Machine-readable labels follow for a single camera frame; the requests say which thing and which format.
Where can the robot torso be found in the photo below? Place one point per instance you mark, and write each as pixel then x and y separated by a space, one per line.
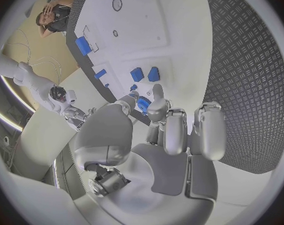
pixel 5 120

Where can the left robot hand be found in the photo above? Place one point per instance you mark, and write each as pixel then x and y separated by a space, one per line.
pixel 170 172

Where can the person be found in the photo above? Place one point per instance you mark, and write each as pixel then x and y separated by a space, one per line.
pixel 56 17

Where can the blue hexagonal block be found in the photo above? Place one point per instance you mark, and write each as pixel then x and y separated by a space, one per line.
pixel 154 74

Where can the white task board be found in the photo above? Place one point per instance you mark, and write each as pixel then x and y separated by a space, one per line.
pixel 137 41

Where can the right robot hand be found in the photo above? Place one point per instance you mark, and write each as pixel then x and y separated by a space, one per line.
pixel 77 117

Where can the blue square block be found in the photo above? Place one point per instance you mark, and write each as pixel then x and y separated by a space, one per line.
pixel 137 74

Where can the blue rectangular block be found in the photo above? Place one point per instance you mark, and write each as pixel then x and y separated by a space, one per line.
pixel 83 46

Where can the blue gear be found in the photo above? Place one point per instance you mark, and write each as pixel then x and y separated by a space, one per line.
pixel 143 105

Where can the blue cylinder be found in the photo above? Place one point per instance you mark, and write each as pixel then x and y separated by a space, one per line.
pixel 100 73

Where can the small blue peg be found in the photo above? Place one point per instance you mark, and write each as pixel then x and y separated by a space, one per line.
pixel 133 87
pixel 106 85

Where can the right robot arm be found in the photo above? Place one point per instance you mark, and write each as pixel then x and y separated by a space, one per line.
pixel 36 80

